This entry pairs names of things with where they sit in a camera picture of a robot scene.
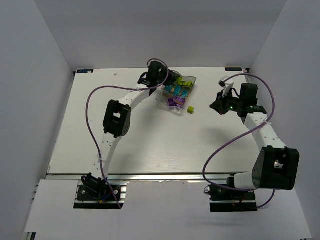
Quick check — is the right corner blue label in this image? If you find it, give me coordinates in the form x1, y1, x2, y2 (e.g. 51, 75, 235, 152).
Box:
224, 67, 243, 72

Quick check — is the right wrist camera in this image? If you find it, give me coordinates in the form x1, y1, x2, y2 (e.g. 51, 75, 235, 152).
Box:
218, 76, 234, 98

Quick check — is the left corner blue label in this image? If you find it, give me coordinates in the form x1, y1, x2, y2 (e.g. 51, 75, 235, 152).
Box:
76, 69, 94, 74

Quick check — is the green curved lego piece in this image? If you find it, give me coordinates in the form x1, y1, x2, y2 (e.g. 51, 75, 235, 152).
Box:
187, 81, 194, 88

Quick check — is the green sloped lego piece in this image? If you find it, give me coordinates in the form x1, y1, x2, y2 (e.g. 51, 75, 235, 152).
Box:
180, 81, 188, 86

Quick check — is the small teal lego brick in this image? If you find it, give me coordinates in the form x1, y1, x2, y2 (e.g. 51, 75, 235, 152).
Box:
181, 91, 188, 98

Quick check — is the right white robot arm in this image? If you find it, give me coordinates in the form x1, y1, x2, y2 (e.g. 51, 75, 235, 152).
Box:
210, 83, 300, 191

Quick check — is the green small lego brick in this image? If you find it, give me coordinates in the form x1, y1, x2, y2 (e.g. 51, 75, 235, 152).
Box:
175, 77, 184, 86

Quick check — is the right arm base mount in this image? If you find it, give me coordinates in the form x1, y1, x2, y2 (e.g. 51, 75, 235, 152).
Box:
203, 185, 258, 213

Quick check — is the clear plastic container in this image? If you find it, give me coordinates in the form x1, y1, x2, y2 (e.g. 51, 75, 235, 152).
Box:
155, 89, 188, 115

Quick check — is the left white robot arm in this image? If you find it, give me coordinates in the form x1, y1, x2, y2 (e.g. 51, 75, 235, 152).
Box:
81, 58, 181, 201

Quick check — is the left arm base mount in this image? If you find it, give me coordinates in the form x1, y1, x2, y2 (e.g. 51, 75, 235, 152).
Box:
73, 178, 126, 210

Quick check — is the purple 2x4 lego plate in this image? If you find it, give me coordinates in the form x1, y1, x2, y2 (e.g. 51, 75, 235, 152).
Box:
174, 96, 186, 105

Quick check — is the corner blue label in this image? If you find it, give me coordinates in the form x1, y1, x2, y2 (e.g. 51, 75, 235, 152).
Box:
224, 67, 243, 72
76, 69, 94, 74

